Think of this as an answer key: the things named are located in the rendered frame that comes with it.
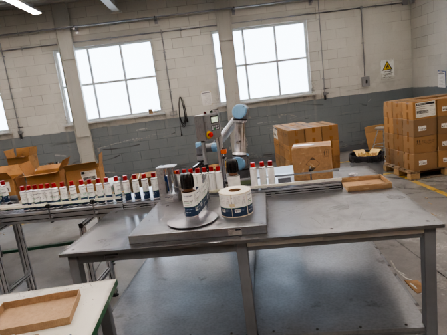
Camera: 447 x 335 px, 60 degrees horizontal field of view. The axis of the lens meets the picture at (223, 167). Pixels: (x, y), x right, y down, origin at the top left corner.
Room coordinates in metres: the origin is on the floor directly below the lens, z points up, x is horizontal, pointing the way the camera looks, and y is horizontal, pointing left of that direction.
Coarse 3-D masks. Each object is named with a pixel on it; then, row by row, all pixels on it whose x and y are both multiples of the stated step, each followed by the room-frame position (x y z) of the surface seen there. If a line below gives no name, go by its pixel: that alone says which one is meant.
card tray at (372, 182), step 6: (378, 174) 2.82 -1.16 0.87; (342, 180) 2.85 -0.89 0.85; (348, 180) 2.85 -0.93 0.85; (354, 180) 2.84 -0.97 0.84; (360, 180) 2.84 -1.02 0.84; (366, 180) 2.83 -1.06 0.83; (372, 180) 2.80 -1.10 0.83; (378, 180) 2.78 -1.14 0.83; (384, 180) 2.71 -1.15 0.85; (348, 186) 2.73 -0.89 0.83; (354, 186) 2.59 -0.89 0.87; (360, 186) 2.59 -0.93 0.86; (366, 186) 2.58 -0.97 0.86; (372, 186) 2.58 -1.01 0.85; (378, 186) 2.57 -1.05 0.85; (384, 186) 2.57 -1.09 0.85; (390, 186) 2.56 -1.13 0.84
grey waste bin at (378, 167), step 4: (352, 164) 4.86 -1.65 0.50; (356, 164) 4.79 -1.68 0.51; (360, 164) 4.74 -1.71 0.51; (364, 164) 4.71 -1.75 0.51; (368, 164) 4.69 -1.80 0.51; (372, 164) 4.68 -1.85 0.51; (376, 164) 4.69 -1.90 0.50; (380, 164) 4.72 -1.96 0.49; (372, 168) 4.69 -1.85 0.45; (376, 168) 4.69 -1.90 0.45; (380, 168) 4.72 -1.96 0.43; (376, 172) 4.70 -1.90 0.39; (380, 172) 4.72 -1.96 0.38
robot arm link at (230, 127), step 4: (232, 120) 3.28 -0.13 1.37; (228, 124) 3.29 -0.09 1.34; (232, 124) 3.27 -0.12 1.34; (224, 128) 3.31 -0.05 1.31; (228, 128) 3.28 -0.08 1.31; (232, 128) 3.28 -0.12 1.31; (224, 132) 3.29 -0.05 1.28; (228, 132) 3.29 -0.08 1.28; (224, 136) 3.29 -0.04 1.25; (228, 136) 3.31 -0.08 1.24; (224, 140) 3.31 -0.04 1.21
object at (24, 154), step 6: (6, 150) 6.02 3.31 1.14; (12, 150) 6.15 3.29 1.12; (18, 150) 6.21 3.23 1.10; (24, 150) 6.21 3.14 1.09; (30, 150) 5.95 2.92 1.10; (36, 150) 6.15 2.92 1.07; (6, 156) 5.94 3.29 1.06; (12, 156) 6.09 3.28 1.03; (18, 156) 6.19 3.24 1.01; (24, 156) 5.82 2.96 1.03; (30, 156) 5.97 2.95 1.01; (36, 156) 6.14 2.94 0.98; (12, 162) 5.92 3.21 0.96; (18, 162) 5.92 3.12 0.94; (24, 162) 5.92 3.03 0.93; (36, 162) 6.10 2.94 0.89; (36, 168) 6.06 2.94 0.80
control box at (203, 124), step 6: (204, 114) 2.87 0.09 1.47; (210, 114) 2.89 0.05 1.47; (216, 114) 2.94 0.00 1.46; (198, 120) 2.87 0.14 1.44; (204, 120) 2.84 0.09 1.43; (210, 120) 2.89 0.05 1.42; (198, 126) 2.87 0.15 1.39; (204, 126) 2.84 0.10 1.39; (210, 126) 2.88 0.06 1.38; (198, 132) 2.88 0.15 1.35; (204, 132) 2.84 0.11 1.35; (216, 132) 2.92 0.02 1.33; (198, 138) 2.89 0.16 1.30; (204, 138) 2.84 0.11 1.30; (210, 138) 2.87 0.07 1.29
